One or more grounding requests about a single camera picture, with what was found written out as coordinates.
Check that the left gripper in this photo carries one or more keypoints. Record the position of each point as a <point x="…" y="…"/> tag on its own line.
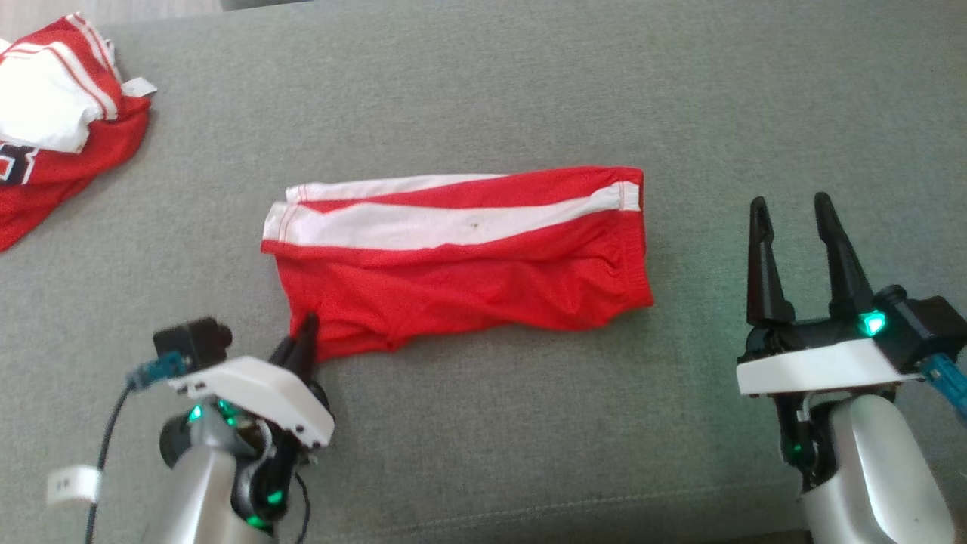
<point x="264" y="393"/>

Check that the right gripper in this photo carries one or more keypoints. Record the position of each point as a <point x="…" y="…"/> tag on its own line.
<point x="816" y="366"/>

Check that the red shorts with white stripes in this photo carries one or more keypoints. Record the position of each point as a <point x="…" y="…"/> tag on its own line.
<point x="468" y="279"/>

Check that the red basketball jersey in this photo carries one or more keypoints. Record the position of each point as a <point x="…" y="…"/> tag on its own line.
<point x="68" y="151"/>

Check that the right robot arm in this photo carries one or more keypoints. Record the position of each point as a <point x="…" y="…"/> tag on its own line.
<point x="884" y="476"/>

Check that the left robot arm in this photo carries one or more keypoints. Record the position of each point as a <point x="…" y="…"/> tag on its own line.
<point x="196" y="491"/>

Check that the large grey sofa seat cushion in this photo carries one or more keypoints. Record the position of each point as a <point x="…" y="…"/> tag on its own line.
<point x="483" y="91"/>

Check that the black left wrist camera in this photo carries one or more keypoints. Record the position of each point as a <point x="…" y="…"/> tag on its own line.
<point x="193" y="340"/>

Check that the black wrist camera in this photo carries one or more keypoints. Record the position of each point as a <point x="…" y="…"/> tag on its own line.
<point x="925" y="325"/>
<point x="193" y="340"/>

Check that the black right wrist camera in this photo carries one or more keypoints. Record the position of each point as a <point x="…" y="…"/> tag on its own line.
<point x="925" y="325"/>

